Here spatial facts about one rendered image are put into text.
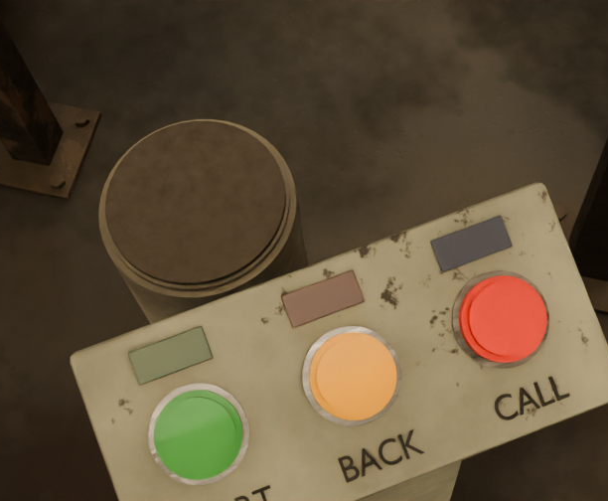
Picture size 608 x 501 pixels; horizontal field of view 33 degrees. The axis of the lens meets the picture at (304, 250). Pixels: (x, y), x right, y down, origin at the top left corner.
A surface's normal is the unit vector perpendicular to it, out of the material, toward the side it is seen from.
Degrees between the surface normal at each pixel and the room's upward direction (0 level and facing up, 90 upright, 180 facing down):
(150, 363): 20
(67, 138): 0
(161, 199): 0
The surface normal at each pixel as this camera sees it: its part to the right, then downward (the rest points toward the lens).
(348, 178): -0.07, -0.41
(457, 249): 0.05, -0.10
